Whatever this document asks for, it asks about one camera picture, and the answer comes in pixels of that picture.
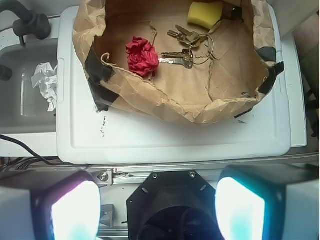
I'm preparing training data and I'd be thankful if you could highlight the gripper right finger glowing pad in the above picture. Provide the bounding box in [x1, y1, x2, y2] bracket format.
[215, 163, 320, 240]

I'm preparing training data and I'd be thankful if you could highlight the yellow sponge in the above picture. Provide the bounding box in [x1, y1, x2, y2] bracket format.
[187, 1, 224, 30]

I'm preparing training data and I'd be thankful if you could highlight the black clamp knob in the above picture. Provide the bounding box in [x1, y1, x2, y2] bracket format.
[0, 0, 51, 47]

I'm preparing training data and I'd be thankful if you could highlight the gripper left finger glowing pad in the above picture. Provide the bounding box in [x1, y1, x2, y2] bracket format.
[0, 170, 101, 240]

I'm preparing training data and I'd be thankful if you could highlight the white crumpled paper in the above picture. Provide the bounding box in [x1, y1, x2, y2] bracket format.
[31, 62, 58, 112]

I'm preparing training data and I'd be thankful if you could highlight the aluminium extrusion rail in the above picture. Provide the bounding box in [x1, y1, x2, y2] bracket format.
[0, 152, 320, 187]

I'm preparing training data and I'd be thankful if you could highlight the brown paper bag tray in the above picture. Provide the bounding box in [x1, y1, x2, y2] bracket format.
[72, 0, 284, 125]

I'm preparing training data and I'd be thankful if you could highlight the metal corner bracket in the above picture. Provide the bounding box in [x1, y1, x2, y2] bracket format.
[99, 203, 114, 228]

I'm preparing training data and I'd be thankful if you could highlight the grey plastic tub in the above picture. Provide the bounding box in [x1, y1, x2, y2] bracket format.
[0, 38, 58, 135]

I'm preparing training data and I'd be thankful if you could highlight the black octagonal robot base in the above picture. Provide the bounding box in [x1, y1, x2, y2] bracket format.
[126, 170, 223, 240]

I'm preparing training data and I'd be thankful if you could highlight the white plastic bin lid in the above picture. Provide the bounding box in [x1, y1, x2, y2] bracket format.
[56, 6, 292, 165]

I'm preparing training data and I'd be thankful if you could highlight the red crumpled paper ball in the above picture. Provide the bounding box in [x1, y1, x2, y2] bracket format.
[126, 36, 160, 77]

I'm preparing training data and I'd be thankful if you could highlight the black cable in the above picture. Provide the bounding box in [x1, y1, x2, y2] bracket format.
[0, 133, 88, 169]

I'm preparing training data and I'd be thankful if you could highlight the silver key bunch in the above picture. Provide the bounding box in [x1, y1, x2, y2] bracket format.
[158, 24, 216, 70]

